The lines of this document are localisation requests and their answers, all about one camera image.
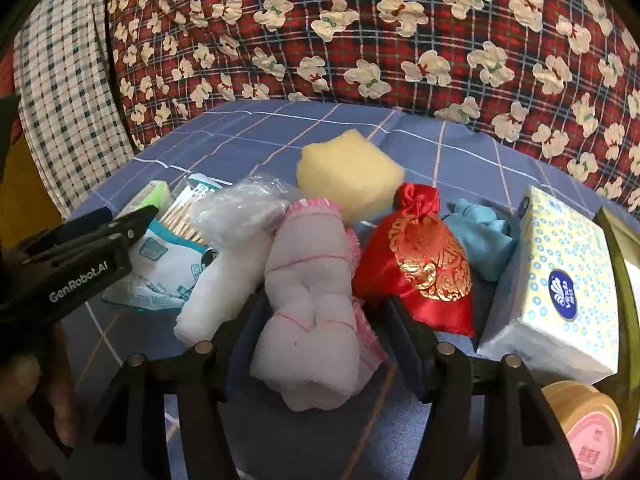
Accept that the red plaid floral blanket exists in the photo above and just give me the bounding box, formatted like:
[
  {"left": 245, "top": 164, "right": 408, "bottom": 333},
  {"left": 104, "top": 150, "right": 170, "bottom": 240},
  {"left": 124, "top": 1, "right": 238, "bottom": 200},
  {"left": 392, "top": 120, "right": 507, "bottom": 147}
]
[{"left": 104, "top": 0, "right": 640, "bottom": 213}]

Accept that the blue plaid bed sheet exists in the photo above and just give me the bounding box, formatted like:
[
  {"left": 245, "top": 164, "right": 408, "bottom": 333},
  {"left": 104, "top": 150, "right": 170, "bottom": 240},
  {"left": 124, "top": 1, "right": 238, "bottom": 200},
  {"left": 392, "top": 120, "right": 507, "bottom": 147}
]
[{"left": 57, "top": 100, "right": 623, "bottom": 480}]

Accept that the yellow wooden board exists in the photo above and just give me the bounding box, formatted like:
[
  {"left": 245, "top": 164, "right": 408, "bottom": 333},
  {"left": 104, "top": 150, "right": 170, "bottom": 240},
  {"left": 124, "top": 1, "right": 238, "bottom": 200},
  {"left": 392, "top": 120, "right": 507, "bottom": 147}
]
[{"left": 0, "top": 142, "right": 68, "bottom": 253}]

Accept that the round tin with pink lid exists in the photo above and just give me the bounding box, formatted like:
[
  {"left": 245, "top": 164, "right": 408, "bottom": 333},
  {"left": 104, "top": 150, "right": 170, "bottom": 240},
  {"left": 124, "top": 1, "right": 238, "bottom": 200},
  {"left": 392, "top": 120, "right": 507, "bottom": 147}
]
[{"left": 542, "top": 380, "right": 624, "bottom": 480}]

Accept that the white towel with pink trim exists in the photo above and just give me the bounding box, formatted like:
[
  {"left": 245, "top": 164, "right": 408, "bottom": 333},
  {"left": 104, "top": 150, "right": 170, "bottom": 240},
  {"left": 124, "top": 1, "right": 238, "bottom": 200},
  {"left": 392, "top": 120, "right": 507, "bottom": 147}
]
[{"left": 249, "top": 197, "right": 390, "bottom": 413}]

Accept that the person's left hand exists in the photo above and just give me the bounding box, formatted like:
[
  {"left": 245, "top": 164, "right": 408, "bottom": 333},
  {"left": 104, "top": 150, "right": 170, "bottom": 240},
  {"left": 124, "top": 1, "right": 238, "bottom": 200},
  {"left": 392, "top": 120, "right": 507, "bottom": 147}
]
[{"left": 0, "top": 325, "right": 78, "bottom": 461}]

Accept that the green small box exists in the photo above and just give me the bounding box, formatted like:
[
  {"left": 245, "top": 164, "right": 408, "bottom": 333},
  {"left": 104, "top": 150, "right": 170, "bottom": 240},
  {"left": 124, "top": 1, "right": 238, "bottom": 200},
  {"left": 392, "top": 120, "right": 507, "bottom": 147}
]
[{"left": 117, "top": 180, "right": 172, "bottom": 221}]

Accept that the olive gold tin box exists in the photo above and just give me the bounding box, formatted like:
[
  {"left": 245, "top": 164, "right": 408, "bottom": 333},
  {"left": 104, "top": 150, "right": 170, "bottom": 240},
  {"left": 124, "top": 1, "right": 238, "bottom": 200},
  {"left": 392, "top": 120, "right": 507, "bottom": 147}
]
[{"left": 594, "top": 206, "right": 640, "bottom": 480}]

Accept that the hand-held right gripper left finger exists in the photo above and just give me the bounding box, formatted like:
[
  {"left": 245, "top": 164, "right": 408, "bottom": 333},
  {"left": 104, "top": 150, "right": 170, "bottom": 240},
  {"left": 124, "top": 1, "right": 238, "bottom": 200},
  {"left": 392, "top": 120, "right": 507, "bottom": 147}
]
[{"left": 65, "top": 290, "right": 272, "bottom": 480}]

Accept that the white green checked cloth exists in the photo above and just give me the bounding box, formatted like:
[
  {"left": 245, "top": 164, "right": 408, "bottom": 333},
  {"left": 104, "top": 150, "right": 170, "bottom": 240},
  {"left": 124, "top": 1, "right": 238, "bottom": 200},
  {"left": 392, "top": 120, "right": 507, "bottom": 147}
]
[{"left": 14, "top": 0, "right": 137, "bottom": 217}]

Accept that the clear plastic bag white filling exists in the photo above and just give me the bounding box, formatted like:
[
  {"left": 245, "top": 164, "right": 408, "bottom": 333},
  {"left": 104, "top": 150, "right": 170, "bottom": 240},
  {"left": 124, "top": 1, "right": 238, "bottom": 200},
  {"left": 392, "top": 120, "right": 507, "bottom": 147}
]
[{"left": 174, "top": 172, "right": 302, "bottom": 348}]

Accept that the red satin pouch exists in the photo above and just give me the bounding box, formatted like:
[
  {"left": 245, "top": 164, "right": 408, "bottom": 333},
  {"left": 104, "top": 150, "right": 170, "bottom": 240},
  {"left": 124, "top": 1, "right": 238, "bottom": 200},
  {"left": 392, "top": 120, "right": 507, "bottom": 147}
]
[{"left": 352, "top": 183, "right": 477, "bottom": 338}]

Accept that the cotton swab pack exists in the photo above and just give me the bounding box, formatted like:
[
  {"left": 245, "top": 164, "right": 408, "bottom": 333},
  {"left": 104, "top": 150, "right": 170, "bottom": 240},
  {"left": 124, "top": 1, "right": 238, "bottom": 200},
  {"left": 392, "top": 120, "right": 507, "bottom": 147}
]
[{"left": 102, "top": 172, "right": 223, "bottom": 311}]

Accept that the dotted tissue pack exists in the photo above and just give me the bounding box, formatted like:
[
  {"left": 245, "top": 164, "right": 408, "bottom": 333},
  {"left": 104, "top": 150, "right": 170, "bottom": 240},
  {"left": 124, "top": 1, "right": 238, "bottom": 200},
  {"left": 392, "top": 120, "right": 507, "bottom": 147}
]
[{"left": 476, "top": 186, "right": 621, "bottom": 384}]

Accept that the yellow sponge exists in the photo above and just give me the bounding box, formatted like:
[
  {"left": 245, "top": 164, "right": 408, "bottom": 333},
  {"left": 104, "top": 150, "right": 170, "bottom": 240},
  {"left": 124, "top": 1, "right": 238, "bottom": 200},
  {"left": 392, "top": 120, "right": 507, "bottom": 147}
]
[{"left": 296, "top": 130, "right": 407, "bottom": 224}]

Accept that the teal cloth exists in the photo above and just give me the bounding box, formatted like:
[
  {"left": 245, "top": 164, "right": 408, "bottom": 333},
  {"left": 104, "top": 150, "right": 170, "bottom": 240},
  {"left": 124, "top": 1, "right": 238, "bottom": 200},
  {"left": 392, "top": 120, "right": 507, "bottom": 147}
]
[{"left": 444, "top": 198, "right": 519, "bottom": 282}]

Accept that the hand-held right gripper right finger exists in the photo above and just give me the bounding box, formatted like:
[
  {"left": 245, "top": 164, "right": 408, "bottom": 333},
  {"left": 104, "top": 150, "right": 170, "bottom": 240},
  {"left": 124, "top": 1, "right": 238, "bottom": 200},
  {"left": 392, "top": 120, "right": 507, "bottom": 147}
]
[{"left": 384, "top": 292, "right": 596, "bottom": 480}]

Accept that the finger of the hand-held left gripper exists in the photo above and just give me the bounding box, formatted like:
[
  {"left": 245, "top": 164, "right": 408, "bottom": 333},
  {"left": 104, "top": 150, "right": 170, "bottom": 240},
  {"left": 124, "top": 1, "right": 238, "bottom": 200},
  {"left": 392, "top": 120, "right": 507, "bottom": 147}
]
[{"left": 30, "top": 204, "right": 161, "bottom": 266}]

